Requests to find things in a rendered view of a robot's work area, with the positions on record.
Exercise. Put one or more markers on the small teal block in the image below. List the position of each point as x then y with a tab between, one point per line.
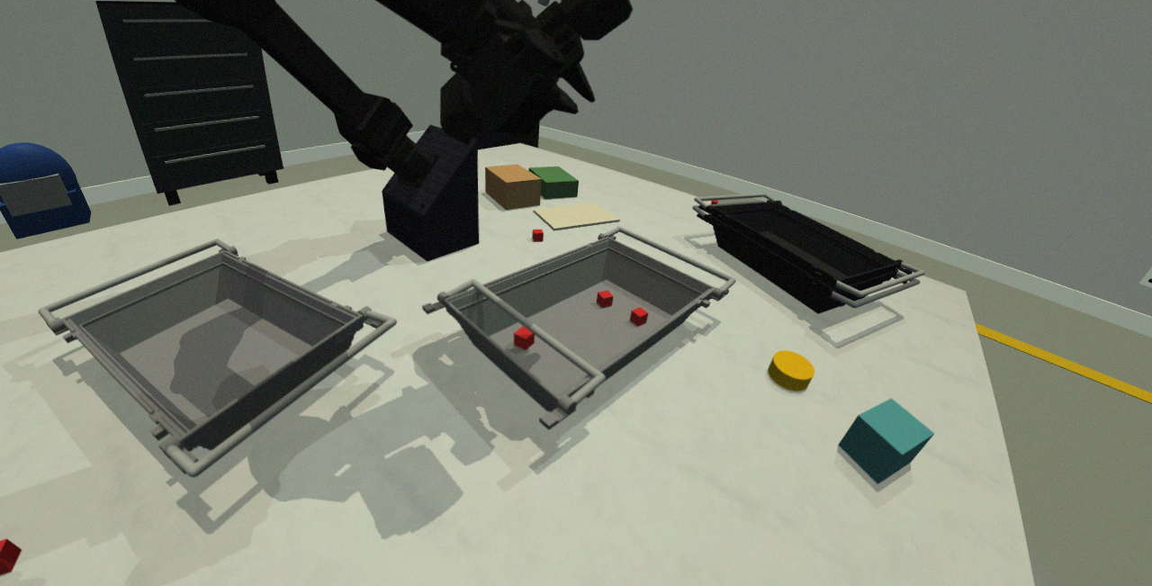
885	439

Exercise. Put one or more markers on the yellow short cylinder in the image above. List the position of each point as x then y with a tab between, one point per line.
791	371

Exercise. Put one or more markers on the brown rectangular block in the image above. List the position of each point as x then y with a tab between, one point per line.
512	186

